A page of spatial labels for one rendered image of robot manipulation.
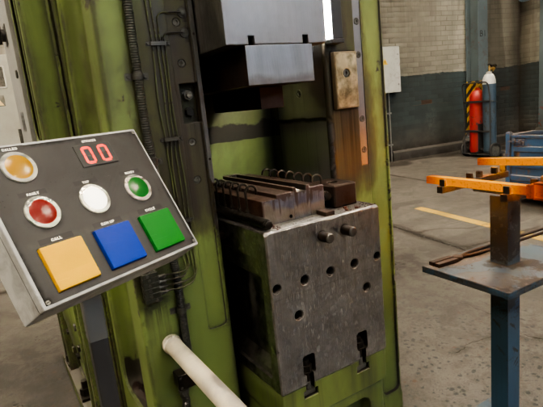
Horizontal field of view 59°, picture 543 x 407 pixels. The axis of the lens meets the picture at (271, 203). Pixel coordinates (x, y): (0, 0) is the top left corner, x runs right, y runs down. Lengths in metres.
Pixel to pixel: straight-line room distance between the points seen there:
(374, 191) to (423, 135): 7.57
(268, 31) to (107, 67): 0.39
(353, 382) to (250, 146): 0.86
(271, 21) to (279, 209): 0.47
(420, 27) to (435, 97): 1.25
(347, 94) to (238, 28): 0.47
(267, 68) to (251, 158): 0.59
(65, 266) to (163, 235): 0.20
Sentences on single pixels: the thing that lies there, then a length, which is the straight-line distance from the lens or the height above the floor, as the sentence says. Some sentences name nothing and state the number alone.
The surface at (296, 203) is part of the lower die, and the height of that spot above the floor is 0.96.
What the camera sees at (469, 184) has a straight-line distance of 1.48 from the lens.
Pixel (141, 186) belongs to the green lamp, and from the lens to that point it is 0.97.
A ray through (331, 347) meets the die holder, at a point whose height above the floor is 0.55.
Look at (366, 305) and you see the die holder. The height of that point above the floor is 0.63.
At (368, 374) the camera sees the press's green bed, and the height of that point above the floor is 0.41.
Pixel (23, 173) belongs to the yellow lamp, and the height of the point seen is 1.15.
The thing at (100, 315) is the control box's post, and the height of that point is 0.85.
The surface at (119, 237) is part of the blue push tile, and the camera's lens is 0.88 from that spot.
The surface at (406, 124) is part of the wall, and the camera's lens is 8.97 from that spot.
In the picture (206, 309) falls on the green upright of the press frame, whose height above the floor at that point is 0.68.
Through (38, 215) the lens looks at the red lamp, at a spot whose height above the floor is 1.09.
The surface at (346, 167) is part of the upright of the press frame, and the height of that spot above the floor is 1.00.
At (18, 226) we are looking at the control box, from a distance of 0.83.
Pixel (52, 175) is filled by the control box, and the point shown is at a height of 1.14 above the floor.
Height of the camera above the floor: 1.22
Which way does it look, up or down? 12 degrees down
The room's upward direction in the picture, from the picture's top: 6 degrees counter-clockwise
